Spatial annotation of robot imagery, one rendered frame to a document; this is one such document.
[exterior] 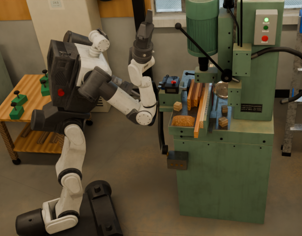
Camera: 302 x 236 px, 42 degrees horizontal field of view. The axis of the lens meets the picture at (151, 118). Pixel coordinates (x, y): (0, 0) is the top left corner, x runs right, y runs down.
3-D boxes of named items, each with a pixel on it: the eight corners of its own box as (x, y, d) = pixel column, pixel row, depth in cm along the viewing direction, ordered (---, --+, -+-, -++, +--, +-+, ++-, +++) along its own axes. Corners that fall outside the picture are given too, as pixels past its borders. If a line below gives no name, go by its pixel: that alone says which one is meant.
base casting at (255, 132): (183, 97, 274) (183, 86, 268) (270, 100, 261) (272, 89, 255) (173, 140, 240) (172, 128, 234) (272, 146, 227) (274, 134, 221)
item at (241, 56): (233, 68, 214) (233, 42, 205) (250, 68, 212) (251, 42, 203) (232, 76, 208) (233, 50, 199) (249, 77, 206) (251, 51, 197)
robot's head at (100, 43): (94, 55, 195) (99, 38, 191) (85, 45, 202) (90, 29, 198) (106, 55, 200) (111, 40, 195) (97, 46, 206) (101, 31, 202)
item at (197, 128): (205, 75, 258) (205, 70, 255) (209, 75, 257) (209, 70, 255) (194, 137, 210) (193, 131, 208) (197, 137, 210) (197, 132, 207)
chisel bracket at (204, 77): (196, 78, 240) (195, 66, 235) (219, 79, 237) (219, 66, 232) (194, 85, 235) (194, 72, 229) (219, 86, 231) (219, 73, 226)
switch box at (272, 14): (254, 39, 202) (255, 9, 192) (274, 39, 199) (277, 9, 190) (253, 45, 197) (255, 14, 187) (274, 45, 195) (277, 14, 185)
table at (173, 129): (170, 77, 272) (169, 69, 268) (215, 78, 265) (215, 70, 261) (152, 134, 226) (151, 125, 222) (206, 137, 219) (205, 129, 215)
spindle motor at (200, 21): (190, 42, 232) (187, -10, 214) (220, 43, 228) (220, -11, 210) (185, 57, 219) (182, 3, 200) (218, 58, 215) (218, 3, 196)
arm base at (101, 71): (98, 107, 184) (79, 93, 179) (91, 101, 196) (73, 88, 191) (118, 81, 185) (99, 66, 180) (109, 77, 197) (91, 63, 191)
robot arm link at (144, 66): (143, 61, 170) (141, 80, 179) (159, 49, 176) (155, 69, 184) (123, 48, 174) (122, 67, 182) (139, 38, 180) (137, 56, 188)
